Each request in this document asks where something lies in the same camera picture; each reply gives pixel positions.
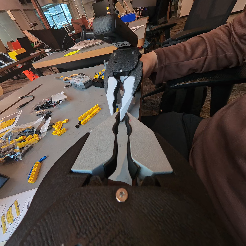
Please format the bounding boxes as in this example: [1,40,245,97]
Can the person's right hand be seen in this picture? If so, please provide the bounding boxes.
[141,51,159,79]

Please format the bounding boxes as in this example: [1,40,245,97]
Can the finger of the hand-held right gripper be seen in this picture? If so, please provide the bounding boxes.
[119,75,136,122]
[105,76,121,116]

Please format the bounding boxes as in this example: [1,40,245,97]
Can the short black usb cable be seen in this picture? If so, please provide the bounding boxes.
[16,95,35,110]

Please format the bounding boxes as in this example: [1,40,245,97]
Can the person's dark trousers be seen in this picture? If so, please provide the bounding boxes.
[141,111,204,162]

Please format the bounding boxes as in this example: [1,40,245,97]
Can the black office chair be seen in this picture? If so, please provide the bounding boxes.
[171,0,239,42]
[146,0,185,53]
[81,27,96,42]

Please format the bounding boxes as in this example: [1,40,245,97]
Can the blue plastic bin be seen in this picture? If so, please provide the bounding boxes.
[120,13,136,23]

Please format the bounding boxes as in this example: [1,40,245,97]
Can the partly built brick robot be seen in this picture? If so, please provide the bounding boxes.
[91,60,108,88]

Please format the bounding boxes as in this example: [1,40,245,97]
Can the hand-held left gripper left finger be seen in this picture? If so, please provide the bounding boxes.
[71,112,120,179]

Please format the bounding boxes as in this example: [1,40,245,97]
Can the black display panel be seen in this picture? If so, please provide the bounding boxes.
[27,29,76,51]

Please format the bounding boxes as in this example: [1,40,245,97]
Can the long yellow beam with holes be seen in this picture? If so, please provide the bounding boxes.
[80,107,101,125]

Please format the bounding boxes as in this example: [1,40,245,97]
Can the yellow and black sticker sheet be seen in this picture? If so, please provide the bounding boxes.
[0,110,23,133]

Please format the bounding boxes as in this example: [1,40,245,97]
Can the grey battery box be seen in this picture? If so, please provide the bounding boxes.
[69,75,93,90]

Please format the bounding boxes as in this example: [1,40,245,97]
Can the grey and yellow scissors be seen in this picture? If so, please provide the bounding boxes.
[54,73,79,83]

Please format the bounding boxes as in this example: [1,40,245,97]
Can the yellow sticky note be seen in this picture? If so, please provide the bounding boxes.
[63,49,80,57]

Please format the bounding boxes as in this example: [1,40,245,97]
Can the black mesh armchair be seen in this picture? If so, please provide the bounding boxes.
[142,61,246,117]

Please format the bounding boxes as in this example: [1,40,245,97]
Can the yellow angled brick assembly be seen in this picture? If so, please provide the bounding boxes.
[52,119,69,135]

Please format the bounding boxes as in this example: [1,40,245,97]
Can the instruction booklet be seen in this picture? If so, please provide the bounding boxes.
[0,188,38,243]

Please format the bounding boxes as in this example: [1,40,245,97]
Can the orange plastic object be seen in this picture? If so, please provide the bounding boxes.
[22,69,40,82]

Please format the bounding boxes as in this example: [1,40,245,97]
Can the clear bag of yellow parts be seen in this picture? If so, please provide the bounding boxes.
[0,116,52,164]

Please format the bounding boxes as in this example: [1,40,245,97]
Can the clear bag of black pins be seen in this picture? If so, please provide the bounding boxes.
[30,92,68,114]

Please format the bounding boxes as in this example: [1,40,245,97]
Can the printed paper sheet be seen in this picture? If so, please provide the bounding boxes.
[69,39,104,50]

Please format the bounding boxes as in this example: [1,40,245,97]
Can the grey desk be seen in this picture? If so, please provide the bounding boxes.
[0,64,143,200]

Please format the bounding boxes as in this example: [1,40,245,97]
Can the large window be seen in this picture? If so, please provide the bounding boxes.
[41,3,73,29]

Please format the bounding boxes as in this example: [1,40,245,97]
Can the person's brown shirt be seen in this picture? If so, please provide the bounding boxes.
[189,94,246,246]

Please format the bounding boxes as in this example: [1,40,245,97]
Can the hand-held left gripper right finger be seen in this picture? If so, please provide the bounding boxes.
[125,112,174,183]

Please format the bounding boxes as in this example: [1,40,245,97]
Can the yellow five-hole beam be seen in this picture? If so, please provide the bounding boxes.
[28,161,42,184]

